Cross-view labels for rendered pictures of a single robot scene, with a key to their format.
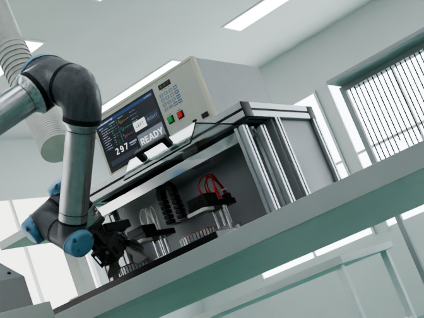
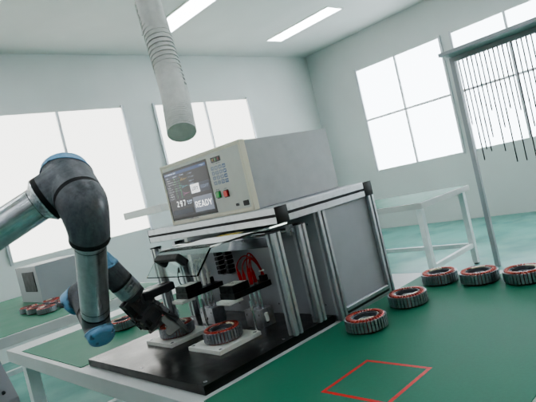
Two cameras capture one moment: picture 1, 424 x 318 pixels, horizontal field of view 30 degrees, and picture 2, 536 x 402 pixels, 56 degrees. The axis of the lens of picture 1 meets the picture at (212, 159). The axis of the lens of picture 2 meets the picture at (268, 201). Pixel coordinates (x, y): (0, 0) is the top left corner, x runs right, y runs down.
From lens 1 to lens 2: 1.16 m
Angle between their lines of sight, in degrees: 21
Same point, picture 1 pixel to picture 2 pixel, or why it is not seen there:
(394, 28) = not seen: outside the picture
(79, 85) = (77, 211)
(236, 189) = not seen: hidden behind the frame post
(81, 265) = not seen: hidden behind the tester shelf
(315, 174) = (356, 262)
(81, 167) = (90, 281)
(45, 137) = (170, 124)
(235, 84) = (290, 159)
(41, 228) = (73, 307)
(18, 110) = (23, 224)
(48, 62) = (57, 171)
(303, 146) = (349, 232)
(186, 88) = (232, 170)
